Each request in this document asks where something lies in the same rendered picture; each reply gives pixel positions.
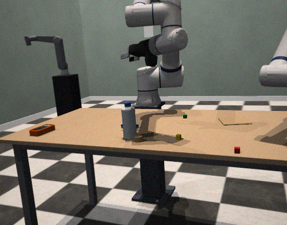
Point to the red die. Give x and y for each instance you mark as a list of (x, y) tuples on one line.
[(236, 149)]

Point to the yellow die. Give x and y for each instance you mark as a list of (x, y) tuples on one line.
[(178, 136)]

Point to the tan mat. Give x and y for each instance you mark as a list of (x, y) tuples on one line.
[(234, 121)]

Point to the short brown cylinder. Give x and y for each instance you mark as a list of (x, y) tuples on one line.
[(138, 138)]

